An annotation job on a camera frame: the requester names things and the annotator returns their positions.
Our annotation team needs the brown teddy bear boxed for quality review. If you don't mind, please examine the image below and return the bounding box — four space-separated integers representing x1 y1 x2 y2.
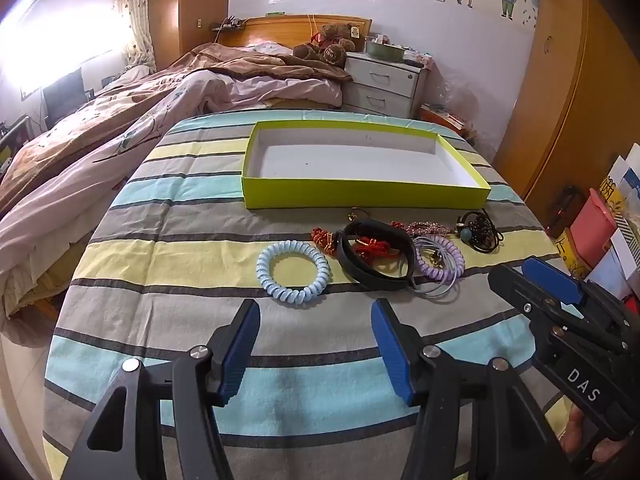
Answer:
292 23 357 67

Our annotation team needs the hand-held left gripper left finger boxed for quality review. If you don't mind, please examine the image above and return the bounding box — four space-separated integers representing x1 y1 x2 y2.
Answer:
60 299 262 480

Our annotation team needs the black wristband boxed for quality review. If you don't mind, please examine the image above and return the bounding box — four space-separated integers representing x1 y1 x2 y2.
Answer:
336 220 417 291

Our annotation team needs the pink plastic container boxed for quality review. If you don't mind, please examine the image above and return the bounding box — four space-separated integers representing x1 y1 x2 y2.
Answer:
570 188 618 261

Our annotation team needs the wooden headboard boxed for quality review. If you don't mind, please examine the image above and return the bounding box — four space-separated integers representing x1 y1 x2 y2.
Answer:
210 15 373 53

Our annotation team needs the wooden wardrobe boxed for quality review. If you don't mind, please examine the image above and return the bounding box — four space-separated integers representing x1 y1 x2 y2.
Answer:
492 0 640 211

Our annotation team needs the black monitor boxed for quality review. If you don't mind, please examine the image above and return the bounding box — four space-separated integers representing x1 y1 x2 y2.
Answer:
42 67 83 116

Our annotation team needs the purple spiral hair tie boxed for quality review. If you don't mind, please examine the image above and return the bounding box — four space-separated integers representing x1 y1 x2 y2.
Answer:
412 235 466 281

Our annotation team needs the red knotted cord bracelet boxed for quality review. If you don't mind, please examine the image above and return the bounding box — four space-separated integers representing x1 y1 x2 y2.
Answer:
350 235 401 261

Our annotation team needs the stack of paper boxes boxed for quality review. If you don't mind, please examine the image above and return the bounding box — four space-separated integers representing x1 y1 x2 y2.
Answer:
597 142 640 301

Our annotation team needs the pink rhinestone hair clip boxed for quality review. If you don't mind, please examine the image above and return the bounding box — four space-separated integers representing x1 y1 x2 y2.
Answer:
391 220 453 237

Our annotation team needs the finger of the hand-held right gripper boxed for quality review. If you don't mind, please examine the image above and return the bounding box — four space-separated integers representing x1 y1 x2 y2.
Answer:
522 256 621 331
487 266 626 361

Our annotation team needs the person's right hand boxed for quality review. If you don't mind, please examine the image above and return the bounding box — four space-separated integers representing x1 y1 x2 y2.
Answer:
557 405 626 466

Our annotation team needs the pink floral quilt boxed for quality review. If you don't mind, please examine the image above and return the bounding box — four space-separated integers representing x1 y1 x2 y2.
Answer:
0 42 346 318

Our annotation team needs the grey cord bracelet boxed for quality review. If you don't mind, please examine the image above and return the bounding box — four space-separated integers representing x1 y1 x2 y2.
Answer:
410 240 463 297

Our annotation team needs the brown blanket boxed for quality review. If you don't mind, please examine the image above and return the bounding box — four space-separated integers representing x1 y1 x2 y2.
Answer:
192 42 351 83

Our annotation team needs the dark beaded hair tie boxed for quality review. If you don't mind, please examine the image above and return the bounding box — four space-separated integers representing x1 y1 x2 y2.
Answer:
455 209 503 252

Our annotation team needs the yellow-green cardboard box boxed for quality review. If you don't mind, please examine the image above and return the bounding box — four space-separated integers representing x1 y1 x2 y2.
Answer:
241 120 492 209

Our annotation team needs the light blue spiral hair tie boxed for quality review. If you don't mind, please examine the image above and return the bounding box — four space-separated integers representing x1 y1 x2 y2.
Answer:
256 241 332 304

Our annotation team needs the red and gold knotted bracelet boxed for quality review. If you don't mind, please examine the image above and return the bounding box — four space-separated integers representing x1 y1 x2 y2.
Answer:
311 227 346 256

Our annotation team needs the pile of books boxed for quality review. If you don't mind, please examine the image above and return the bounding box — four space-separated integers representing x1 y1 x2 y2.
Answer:
420 102 476 141

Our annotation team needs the striped tablecloth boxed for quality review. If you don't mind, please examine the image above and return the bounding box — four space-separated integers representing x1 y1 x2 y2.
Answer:
42 112 576 480

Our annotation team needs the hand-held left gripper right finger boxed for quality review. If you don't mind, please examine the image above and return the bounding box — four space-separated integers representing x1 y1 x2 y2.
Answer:
371 298 571 480

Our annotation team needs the wooden cabinet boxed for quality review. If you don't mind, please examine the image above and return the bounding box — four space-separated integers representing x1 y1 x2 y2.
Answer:
150 0 231 68

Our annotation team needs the white nightstand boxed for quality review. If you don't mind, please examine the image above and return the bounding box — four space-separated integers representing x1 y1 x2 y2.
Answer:
341 51 431 118

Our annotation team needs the floral curtain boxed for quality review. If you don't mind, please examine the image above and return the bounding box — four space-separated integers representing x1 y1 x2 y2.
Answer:
114 0 157 73

